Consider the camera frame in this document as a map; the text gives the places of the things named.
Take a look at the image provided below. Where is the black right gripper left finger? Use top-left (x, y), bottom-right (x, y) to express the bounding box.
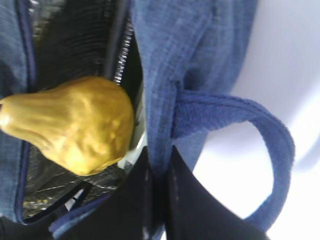
top-left (51, 147), bottom-right (155, 240)

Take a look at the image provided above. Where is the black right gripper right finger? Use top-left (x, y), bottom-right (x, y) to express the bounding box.
top-left (165, 147), bottom-right (268, 240)

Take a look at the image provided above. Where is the yellow pear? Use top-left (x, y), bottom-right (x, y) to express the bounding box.
top-left (0, 76), bottom-right (134, 176)

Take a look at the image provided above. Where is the dark blue lunch bag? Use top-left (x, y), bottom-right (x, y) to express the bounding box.
top-left (0, 0), bottom-right (295, 240)

